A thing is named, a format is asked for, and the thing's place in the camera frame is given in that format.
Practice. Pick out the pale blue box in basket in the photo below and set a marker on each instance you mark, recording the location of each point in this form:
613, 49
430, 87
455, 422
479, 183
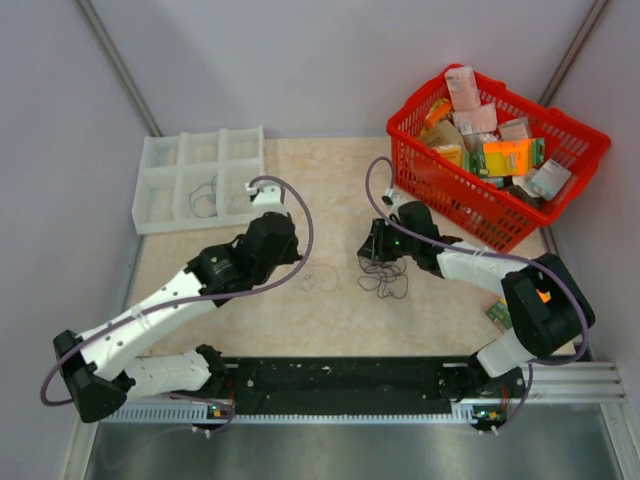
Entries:
548, 180

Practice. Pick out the red plastic basket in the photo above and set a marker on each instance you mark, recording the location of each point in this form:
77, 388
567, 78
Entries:
495, 217

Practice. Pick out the tan cardboard box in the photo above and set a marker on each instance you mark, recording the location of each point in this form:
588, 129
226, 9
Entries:
445, 139

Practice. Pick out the white compartment tray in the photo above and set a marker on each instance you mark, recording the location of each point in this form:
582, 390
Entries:
197, 180

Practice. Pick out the orange green box on table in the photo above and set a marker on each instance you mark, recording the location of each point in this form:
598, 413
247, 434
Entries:
499, 315

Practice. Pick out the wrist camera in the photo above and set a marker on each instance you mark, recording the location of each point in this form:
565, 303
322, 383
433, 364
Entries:
392, 197
265, 199

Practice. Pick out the pink box flat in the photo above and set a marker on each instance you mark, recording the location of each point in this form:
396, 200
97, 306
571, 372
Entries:
480, 120

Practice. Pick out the orange yellow box in basket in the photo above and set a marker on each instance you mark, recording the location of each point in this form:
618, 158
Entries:
509, 158

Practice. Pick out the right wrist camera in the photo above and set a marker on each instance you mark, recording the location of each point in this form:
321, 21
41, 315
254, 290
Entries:
392, 197

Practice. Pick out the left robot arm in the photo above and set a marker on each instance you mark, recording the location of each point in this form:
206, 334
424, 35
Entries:
106, 367

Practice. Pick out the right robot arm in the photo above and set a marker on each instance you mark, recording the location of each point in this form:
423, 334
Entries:
546, 307

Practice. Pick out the pink box upright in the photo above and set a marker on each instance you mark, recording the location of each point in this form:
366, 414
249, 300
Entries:
462, 88

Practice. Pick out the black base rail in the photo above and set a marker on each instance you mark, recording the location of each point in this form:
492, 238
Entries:
357, 385

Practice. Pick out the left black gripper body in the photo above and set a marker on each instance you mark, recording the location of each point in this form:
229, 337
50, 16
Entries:
288, 256

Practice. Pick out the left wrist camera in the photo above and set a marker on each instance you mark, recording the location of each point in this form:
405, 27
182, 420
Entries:
265, 199

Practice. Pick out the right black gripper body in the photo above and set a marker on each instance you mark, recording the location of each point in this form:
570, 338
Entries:
397, 243

